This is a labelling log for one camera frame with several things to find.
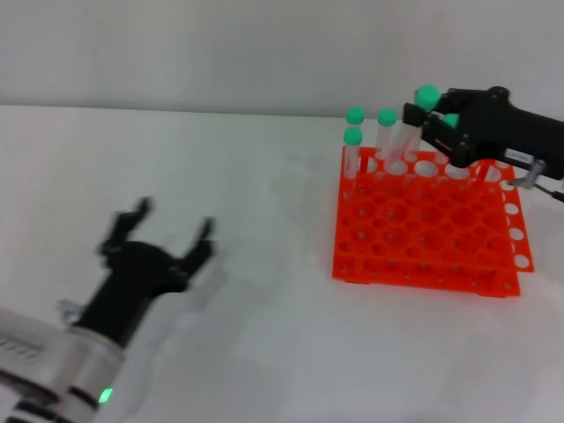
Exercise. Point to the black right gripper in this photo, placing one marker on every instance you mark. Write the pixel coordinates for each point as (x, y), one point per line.
(506, 128)

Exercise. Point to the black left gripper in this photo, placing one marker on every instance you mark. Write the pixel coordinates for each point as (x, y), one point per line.
(136, 282)

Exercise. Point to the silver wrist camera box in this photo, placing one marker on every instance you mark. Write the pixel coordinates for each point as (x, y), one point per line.
(22, 339)

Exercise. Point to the orange test tube rack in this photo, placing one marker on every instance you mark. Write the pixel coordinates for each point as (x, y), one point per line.
(423, 229)

